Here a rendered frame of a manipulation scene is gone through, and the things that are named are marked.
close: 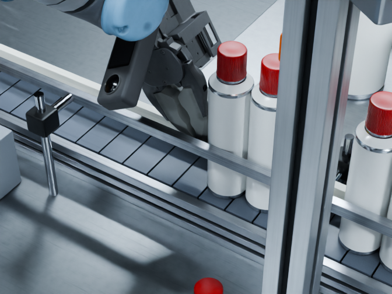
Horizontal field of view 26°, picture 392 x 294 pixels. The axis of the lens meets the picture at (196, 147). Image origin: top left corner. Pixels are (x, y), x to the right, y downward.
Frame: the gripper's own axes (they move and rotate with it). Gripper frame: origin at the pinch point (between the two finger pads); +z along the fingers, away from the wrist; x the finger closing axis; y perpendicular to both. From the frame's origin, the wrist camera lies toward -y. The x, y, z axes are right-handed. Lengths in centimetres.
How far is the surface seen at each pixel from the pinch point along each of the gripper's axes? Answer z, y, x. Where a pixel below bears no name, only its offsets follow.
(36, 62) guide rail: -13.3, 3.9, 26.9
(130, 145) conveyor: -0.7, -0.2, 12.0
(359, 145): 1.4, -1.5, -22.7
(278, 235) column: 1.7, -16.2, -20.9
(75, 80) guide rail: -9.6, 3.5, 20.5
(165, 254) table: 9.6, -9.8, 4.1
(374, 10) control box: -18.9, -17.6, -40.0
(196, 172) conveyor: 4.4, 0.1, 3.2
